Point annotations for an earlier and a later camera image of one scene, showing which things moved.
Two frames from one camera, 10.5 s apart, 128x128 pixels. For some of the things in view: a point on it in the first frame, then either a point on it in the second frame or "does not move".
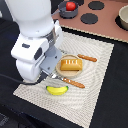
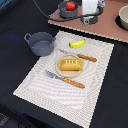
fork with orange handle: x=69 y=81 does not move
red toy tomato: x=70 y=6 does not move
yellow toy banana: x=57 y=90 → x=78 y=44
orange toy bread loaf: x=71 y=64 does not move
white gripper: x=37 y=55 → x=91 y=10
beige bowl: x=123 y=13 does not move
